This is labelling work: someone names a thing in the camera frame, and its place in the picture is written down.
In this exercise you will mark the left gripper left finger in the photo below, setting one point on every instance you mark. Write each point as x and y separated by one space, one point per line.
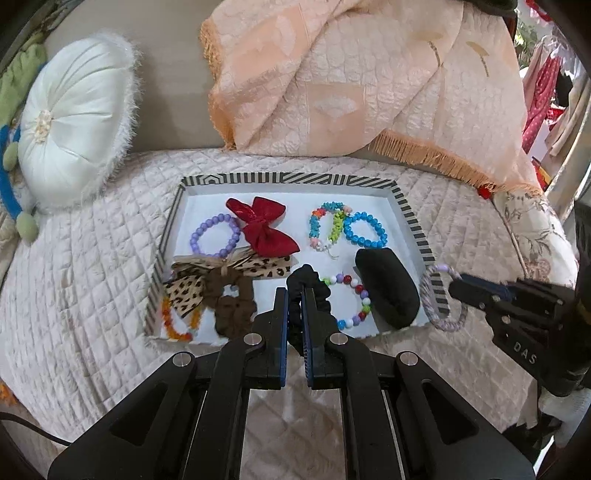
268 364

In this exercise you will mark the round white satin cushion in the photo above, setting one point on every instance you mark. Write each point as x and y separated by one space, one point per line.
78 121

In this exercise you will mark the peach fringed blanket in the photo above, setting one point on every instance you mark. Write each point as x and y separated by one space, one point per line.
433 83

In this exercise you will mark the floral cream bed skirt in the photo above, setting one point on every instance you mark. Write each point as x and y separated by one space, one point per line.
539 238

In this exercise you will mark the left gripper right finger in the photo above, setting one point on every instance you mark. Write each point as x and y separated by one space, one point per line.
322 368

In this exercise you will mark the brown scrunchie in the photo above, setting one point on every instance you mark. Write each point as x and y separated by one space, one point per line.
229 294

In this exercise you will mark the quilted cream bedspread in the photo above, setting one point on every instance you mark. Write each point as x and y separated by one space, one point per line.
73 306

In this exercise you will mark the beige upholstered headboard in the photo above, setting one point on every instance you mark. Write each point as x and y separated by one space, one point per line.
174 76

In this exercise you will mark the black velvet pouch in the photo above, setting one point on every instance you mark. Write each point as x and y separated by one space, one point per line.
392 290

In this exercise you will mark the striped black white tray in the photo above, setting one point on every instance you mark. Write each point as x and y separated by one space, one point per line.
200 196

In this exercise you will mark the green blue plush toy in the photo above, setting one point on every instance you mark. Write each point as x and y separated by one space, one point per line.
16 82

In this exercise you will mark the red satin bow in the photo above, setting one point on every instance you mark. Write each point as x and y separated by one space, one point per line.
258 229

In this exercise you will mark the hanging red clothes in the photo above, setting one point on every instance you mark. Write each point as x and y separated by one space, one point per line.
540 84

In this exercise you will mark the black scrunchie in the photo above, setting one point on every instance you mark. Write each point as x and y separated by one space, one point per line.
300 279

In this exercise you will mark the leopard print bow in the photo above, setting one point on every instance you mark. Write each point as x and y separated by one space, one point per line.
199 278

